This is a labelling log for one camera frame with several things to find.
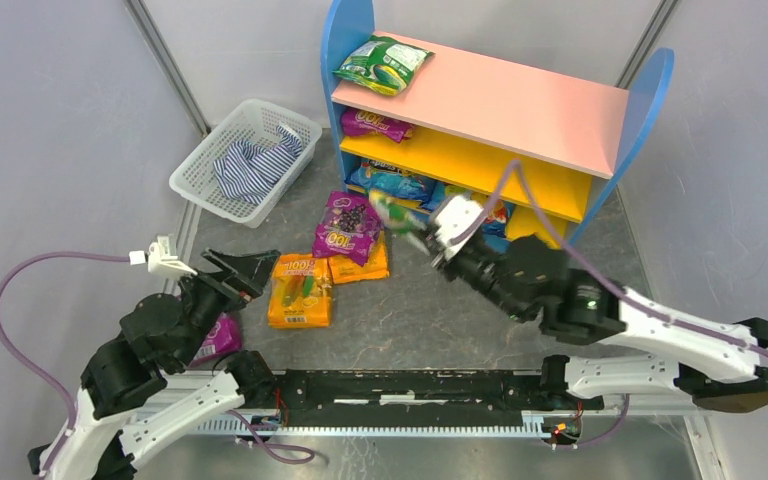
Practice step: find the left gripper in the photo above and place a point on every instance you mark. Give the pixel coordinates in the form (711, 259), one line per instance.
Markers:
(226, 286)

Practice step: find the green Fox's candy bag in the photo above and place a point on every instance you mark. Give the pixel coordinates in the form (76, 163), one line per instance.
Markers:
(400, 220)

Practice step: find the purple candy bag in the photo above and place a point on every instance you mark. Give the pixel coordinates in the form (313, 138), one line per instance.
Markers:
(358, 123)
(224, 338)
(349, 226)

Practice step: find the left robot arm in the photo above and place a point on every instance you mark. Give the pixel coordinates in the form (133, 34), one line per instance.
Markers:
(159, 338)

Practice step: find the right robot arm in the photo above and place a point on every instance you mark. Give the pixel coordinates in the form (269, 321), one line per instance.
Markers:
(717, 365)

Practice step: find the blue candy bag right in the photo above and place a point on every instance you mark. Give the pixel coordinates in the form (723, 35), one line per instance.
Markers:
(495, 224)

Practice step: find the blue candy bag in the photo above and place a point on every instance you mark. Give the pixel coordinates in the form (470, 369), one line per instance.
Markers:
(495, 224)
(391, 180)

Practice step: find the orange mango candy bag front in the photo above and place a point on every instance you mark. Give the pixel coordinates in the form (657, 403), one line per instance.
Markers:
(302, 293)

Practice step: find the blue candy bag left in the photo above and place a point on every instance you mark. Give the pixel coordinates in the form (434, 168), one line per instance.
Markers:
(391, 180)

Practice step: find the blue pink yellow shelf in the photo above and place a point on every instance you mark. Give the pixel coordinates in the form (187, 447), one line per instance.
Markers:
(474, 113)

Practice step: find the blue striped cloth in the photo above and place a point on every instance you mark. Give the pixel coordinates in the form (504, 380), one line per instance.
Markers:
(249, 172)

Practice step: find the white plastic basket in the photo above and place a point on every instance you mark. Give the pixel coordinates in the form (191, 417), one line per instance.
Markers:
(255, 121)

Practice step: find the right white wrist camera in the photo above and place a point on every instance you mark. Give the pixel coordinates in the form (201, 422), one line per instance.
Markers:
(453, 224)

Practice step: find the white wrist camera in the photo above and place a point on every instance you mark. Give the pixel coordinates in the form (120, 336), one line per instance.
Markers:
(161, 259)
(453, 224)

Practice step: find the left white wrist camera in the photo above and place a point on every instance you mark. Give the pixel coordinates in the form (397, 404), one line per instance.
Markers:
(161, 259)

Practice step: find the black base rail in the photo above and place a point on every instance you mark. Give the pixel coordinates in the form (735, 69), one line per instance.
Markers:
(432, 399)

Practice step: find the white toothed rail strip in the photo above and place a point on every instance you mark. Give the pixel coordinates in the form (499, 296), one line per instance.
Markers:
(530, 426)

